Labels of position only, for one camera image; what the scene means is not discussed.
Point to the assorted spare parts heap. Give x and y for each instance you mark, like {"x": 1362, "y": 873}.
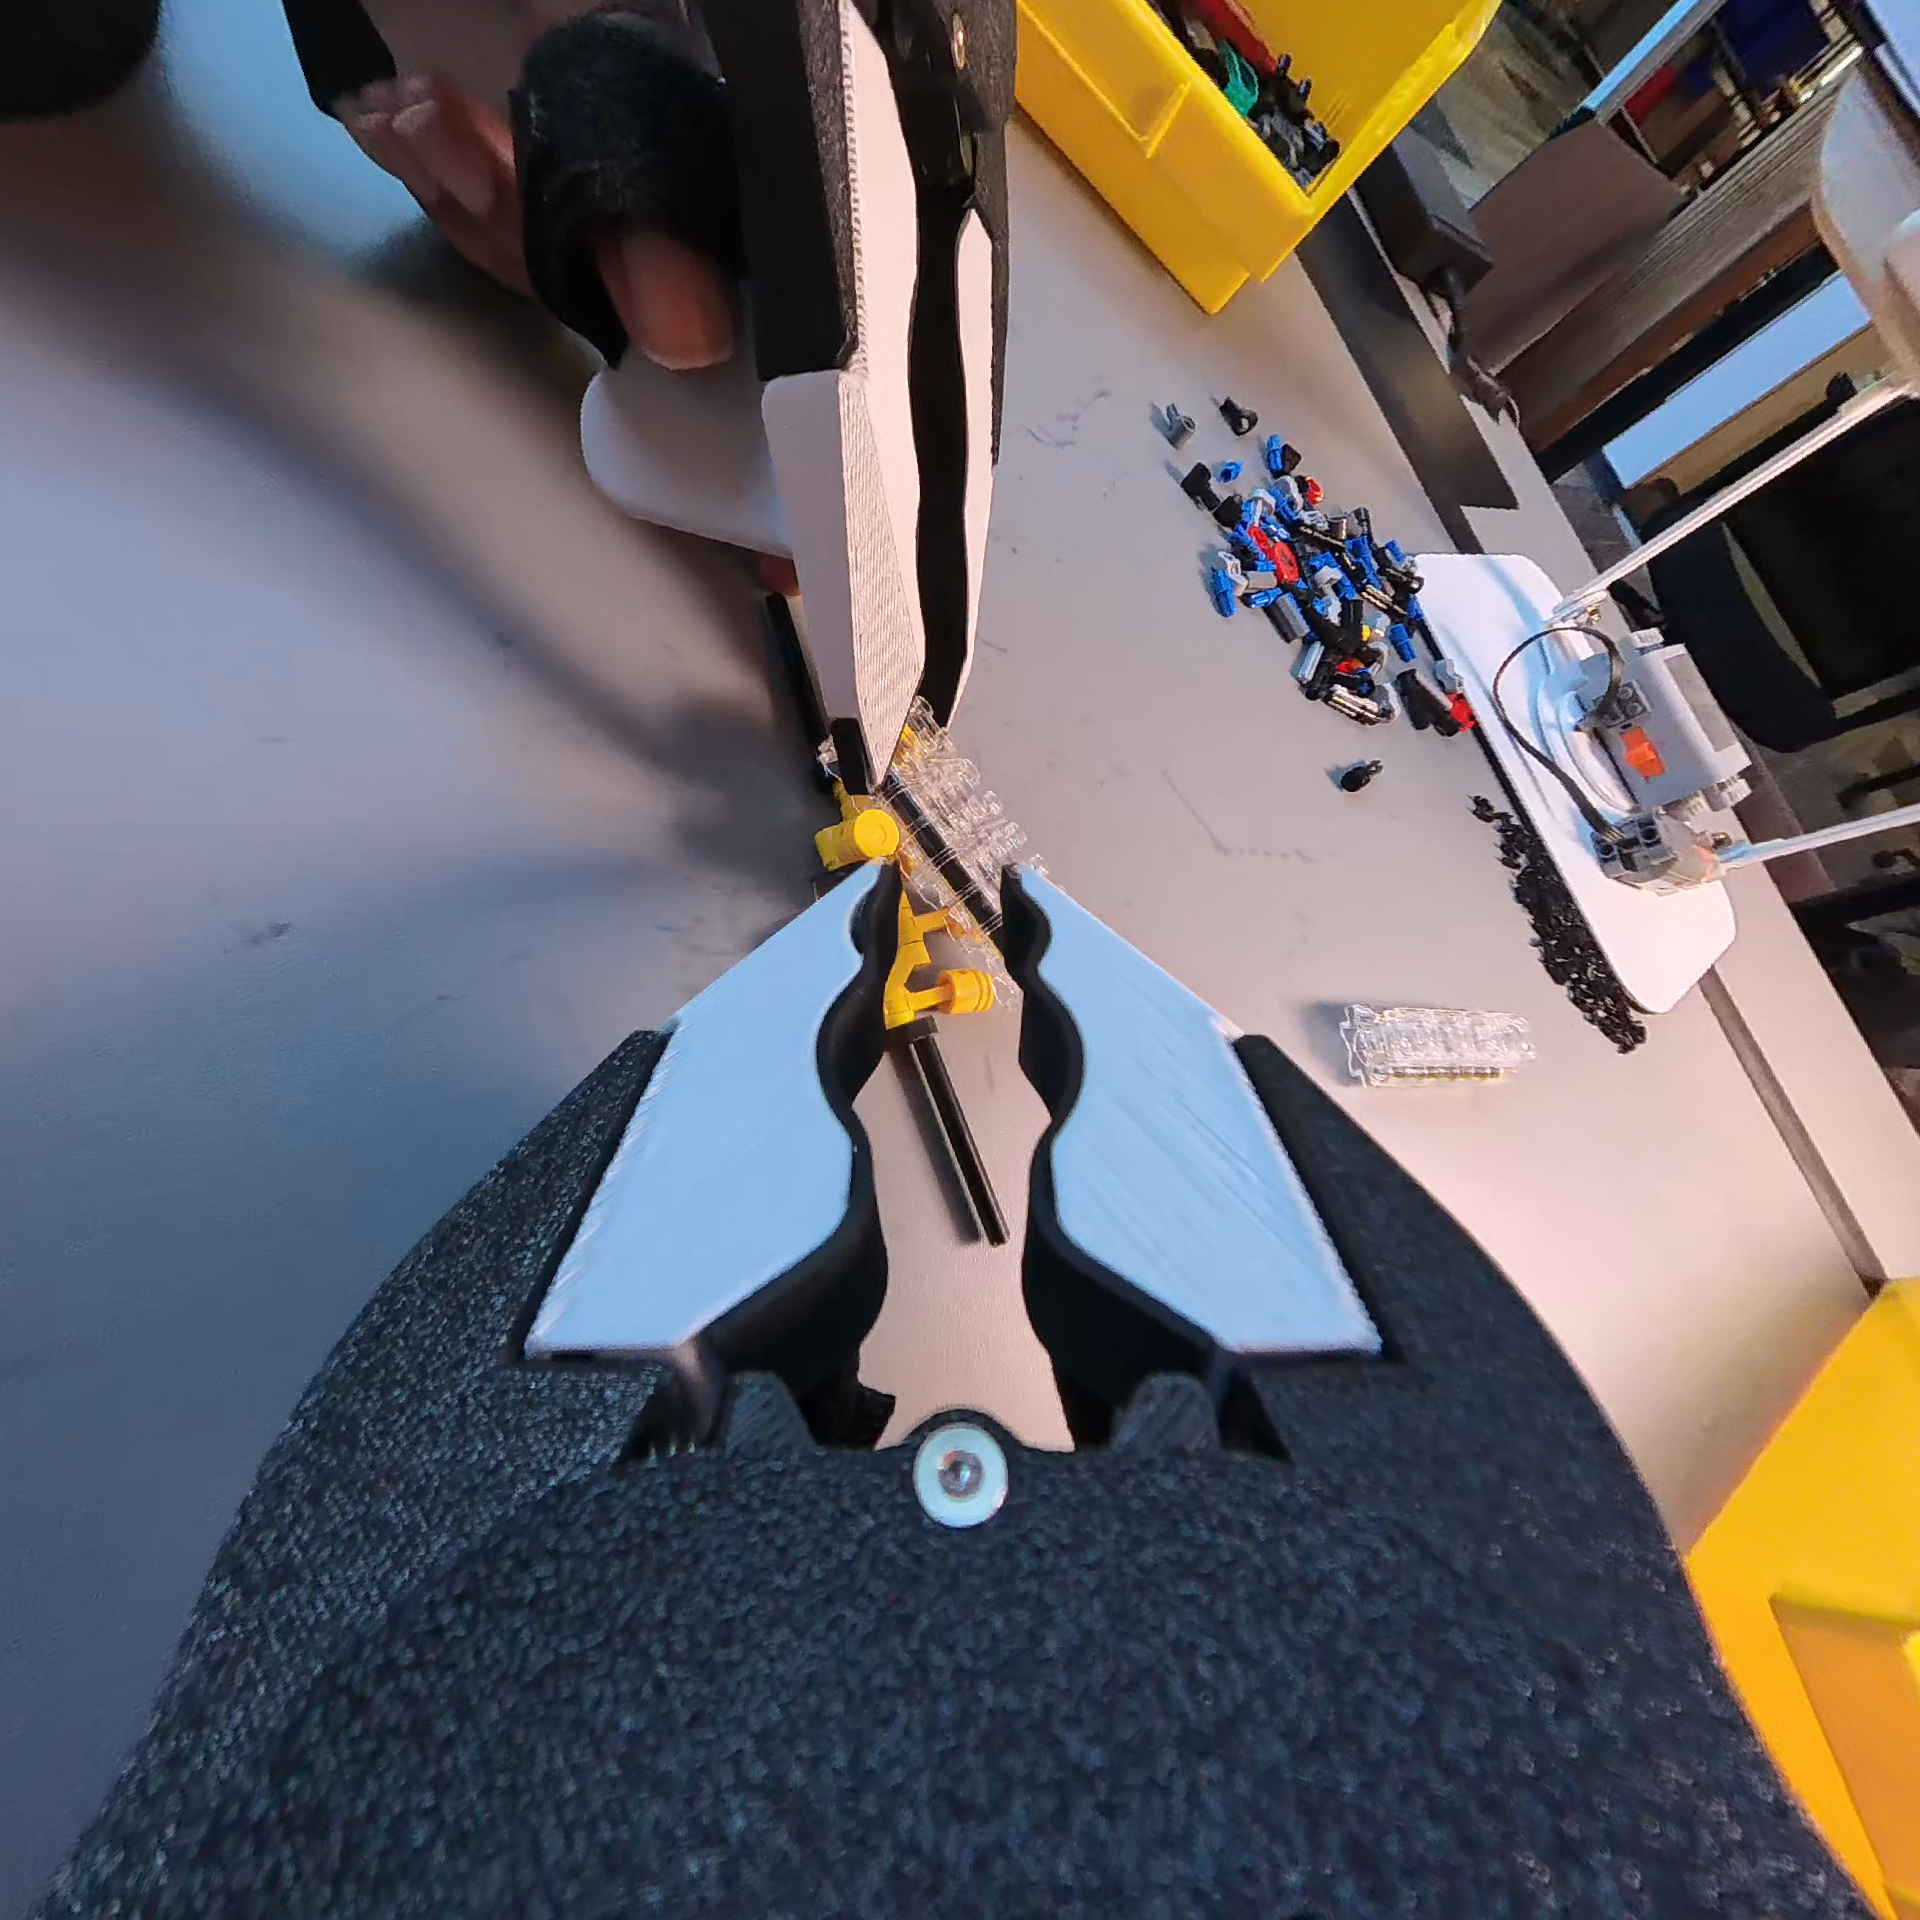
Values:
{"x": 1260, "y": 90}

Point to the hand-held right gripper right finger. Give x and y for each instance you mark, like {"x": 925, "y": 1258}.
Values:
{"x": 1198, "y": 1187}

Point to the pile of mixed coloured connectors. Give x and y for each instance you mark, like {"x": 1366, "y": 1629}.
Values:
{"x": 1320, "y": 586}

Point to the white rounded object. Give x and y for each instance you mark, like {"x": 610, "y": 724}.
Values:
{"x": 1875, "y": 227}

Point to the grey battery box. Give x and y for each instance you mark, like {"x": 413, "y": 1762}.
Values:
{"x": 1678, "y": 720}

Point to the grey angled connector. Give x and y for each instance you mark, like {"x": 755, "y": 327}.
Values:
{"x": 1173, "y": 426}

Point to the black power adapter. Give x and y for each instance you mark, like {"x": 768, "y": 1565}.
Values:
{"x": 1425, "y": 227}

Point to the yellow piston crankshaft assembly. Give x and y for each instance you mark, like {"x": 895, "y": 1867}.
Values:
{"x": 914, "y": 960}

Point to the yellow storage bin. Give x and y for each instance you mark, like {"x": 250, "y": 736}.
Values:
{"x": 1170, "y": 163}
{"x": 1829, "y": 1499}

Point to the grey motor block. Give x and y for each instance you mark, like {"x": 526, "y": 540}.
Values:
{"x": 1644, "y": 857}

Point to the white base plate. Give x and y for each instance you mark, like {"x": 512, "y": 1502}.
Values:
{"x": 1464, "y": 597}

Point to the black axle connector pin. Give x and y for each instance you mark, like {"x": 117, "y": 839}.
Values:
{"x": 1357, "y": 779}

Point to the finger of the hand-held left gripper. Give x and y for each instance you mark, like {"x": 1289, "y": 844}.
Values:
{"x": 978, "y": 376}
{"x": 841, "y": 495}

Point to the black office chair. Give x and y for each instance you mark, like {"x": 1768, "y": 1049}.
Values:
{"x": 1801, "y": 597}

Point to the clear plastic engine block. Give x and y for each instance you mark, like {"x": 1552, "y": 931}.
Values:
{"x": 974, "y": 823}
{"x": 1431, "y": 1047}

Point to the white metal rod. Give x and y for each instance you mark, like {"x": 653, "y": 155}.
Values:
{"x": 1817, "y": 836}
{"x": 1742, "y": 503}

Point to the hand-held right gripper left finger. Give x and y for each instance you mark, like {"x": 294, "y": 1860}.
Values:
{"x": 706, "y": 1187}

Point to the pile of small black pins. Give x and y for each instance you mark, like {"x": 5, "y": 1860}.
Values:
{"x": 1559, "y": 922}

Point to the person's left hand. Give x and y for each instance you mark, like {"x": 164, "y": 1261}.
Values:
{"x": 435, "y": 163}

